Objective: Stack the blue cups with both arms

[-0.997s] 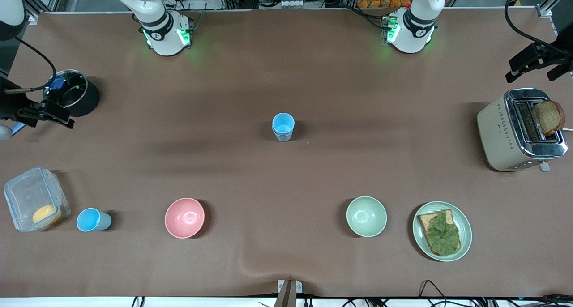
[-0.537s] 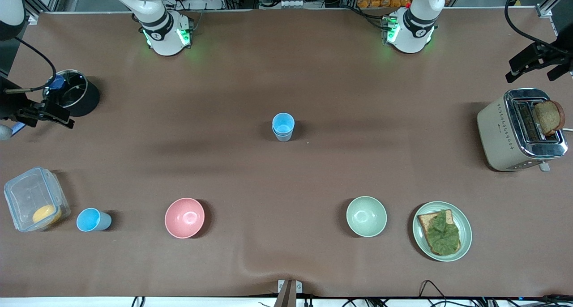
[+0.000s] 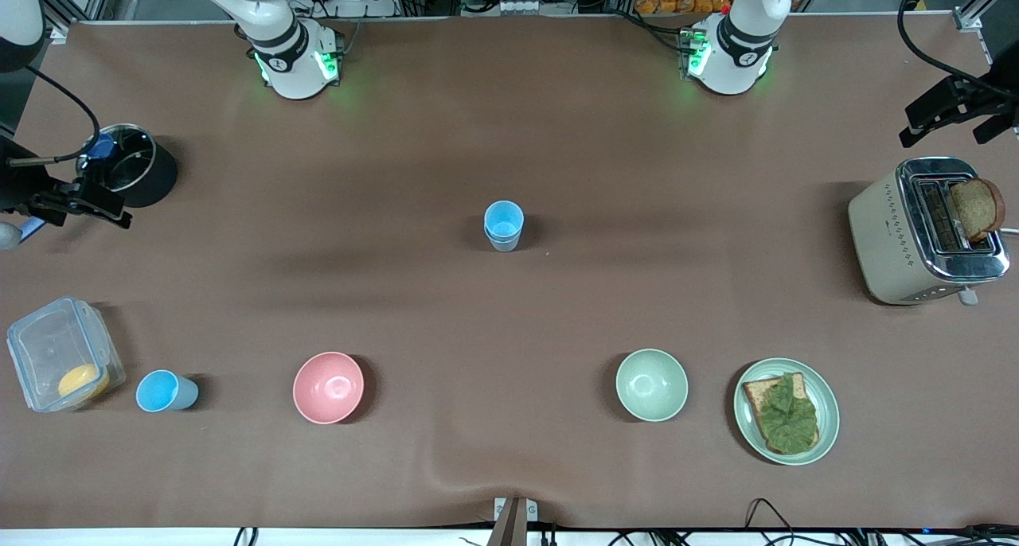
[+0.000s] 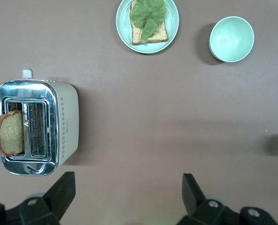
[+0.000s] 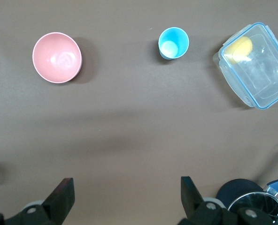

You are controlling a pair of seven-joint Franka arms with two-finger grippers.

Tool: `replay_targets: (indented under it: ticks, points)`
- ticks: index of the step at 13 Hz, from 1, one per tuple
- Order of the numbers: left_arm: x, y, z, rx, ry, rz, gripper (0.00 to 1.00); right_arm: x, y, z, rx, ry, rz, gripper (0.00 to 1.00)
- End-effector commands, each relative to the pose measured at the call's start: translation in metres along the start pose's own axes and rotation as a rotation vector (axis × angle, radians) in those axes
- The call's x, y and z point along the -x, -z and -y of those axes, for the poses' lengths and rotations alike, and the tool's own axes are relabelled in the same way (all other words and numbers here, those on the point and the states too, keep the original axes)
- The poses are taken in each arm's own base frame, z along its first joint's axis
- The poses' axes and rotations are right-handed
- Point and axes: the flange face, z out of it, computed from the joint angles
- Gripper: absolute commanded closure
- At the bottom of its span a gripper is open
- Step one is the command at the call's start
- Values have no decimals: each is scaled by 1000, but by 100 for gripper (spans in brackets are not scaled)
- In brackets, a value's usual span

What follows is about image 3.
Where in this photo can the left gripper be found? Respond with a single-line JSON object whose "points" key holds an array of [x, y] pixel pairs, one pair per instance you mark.
{"points": [[1000, 87]]}

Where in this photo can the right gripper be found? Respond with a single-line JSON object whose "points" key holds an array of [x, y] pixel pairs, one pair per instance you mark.
{"points": [[19, 186]]}

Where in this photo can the blue plastic cup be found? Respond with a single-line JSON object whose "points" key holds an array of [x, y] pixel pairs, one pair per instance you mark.
{"points": [[504, 246], [158, 391], [504, 216]]}

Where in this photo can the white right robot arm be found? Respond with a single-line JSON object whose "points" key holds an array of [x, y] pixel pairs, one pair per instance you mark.
{"points": [[290, 52]]}

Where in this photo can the small blue object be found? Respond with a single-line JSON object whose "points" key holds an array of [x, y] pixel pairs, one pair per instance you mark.
{"points": [[101, 148]]}

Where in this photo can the brown bread slice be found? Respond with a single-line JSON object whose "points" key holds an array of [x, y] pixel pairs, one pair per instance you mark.
{"points": [[975, 208]]}

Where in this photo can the beige chrome two-slot toaster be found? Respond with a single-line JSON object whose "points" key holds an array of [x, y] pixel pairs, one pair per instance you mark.
{"points": [[884, 235]]}

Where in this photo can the clear plastic lidded container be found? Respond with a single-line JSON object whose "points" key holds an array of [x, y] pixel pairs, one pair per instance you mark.
{"points": [[48, 347]]}

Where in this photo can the yellow round food piece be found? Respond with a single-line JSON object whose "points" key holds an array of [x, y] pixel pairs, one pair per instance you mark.
{"points": [[82, 381]]}

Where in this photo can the pink bowl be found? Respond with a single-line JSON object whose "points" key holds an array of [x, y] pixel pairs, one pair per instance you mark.
{"points": [[328, 388]]}

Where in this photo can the pale green plate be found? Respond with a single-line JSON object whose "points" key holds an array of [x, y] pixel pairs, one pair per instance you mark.
{"points": [[829, 403]]}

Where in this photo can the square toast slice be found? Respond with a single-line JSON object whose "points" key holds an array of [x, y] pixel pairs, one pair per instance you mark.
{"points": [[756, 391]]}

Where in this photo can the green lettuce leaf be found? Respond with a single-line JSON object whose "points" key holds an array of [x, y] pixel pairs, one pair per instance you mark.
{"points": [[788, 419]]}

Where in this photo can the pale green bowl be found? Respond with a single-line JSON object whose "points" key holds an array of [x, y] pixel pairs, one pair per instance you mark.
{"points": [[651, 385]]}

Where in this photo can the brown table cover sheet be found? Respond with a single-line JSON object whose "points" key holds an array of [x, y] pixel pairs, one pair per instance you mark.
{"points": [[509, 331]]}

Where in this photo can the grey metal bracket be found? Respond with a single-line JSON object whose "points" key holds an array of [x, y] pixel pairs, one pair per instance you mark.
{"points": [[515, 522]]}

